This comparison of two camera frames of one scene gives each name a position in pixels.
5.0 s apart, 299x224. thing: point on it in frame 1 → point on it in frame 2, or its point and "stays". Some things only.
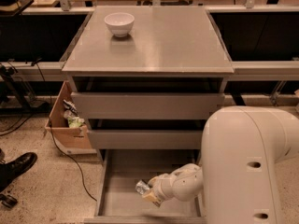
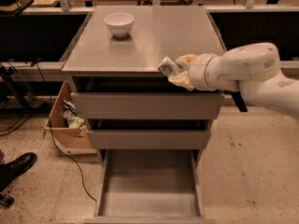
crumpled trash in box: x=72 y=115 stays
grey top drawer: x=147 y=105 stays
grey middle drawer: x=146 y=139 stays
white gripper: x=163 y=185 → x=196 y=71
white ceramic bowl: x=120 y=23 stays
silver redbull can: x=141 y=187 → x=169 y=67
